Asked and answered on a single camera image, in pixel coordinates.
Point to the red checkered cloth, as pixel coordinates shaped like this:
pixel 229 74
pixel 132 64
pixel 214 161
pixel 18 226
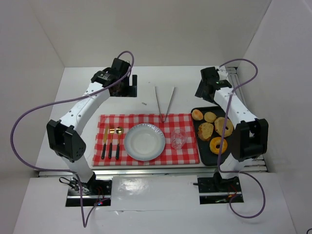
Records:
pixel 170 156

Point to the gold fork dark handle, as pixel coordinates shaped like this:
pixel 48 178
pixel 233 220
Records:
pixel 111 132

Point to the fruit bagel bread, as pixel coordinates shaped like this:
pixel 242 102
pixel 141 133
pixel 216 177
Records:
pixel 222 127

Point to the black tray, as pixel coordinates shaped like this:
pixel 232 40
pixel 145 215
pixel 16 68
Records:
pixel 206 156

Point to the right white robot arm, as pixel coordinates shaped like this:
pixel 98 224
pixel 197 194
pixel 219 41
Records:
pixel 250 136

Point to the toasted bread slice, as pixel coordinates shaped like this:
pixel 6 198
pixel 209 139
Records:
pixel 205 131

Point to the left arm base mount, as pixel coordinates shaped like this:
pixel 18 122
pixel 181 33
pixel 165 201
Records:
pixel 101 196

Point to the clear glass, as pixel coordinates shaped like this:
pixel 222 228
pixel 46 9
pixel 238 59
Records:
pixel 178 138

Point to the gold spoon dark handle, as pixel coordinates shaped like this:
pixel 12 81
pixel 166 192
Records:
pixel 119 131

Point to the small round bread roll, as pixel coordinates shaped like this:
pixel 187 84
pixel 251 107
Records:
pixel 197 115

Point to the metal tongs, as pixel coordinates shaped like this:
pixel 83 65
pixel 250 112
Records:
pixel 164 97

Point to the white plate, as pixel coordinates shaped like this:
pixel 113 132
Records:
pixel 144 142

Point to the gold knife dark handle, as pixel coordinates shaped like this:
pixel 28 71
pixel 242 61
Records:
pixel 104 141

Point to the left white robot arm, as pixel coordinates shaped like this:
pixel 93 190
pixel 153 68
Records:
pixel 64 135

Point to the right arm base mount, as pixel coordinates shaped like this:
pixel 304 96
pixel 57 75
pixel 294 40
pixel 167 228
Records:
pixel 216 190

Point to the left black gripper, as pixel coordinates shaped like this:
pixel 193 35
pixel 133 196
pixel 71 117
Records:
pixel 131 86

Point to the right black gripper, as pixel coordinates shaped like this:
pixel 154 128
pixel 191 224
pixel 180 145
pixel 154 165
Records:
pixel 201 91

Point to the glazed yellow donut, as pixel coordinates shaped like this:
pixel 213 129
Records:
pixel 215 145

